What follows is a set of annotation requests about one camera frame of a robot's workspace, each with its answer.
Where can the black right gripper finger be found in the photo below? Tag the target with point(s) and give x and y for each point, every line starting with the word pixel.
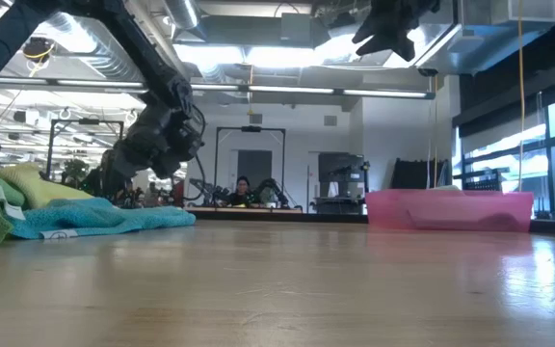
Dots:
pixel 395 43
pixel 376 30

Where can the teal microfiber towel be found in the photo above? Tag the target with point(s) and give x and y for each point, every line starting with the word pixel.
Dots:
pixel 104 217

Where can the yellow microfiber towel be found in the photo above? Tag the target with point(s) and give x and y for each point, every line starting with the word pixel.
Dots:
pixel 41 188

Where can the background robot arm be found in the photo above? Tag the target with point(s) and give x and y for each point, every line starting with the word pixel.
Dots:
pixel 272 190
pixel 210 193

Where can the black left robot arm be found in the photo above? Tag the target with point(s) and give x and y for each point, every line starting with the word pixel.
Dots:
pixel 147 58

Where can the grey ceiling box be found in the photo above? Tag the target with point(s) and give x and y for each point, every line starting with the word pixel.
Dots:
pixel 296 29

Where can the person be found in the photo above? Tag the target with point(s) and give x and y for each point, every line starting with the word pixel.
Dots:
pixel 97 188
pixel 242 195

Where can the potted plant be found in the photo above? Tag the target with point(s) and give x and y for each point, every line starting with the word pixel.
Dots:
pixel 75 171

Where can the grey door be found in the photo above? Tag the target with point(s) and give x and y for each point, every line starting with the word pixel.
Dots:
pixel 254 166

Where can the long ceiling light bar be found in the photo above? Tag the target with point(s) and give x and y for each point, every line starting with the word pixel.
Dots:
pixel 292 89

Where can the background wooden table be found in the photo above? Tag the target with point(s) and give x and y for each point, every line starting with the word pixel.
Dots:
pixel 268 210

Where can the black panel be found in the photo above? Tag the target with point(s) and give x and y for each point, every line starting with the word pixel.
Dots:
pixel 417 174

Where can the dark equipment cabinet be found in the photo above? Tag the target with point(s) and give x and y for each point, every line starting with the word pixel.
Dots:
pixel 342 168

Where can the pink plastic bin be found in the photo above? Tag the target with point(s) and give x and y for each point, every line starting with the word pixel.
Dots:
pixel 451 212

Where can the black rig frame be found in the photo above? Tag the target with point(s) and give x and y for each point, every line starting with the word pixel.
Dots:
pixel 251 128
pixel 85 121

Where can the silver ventilation duct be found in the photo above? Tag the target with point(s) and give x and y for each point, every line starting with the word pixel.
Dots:
pixel 183 12

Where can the black aluminium table frame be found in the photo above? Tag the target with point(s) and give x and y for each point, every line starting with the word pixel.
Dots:
pixel 277 217

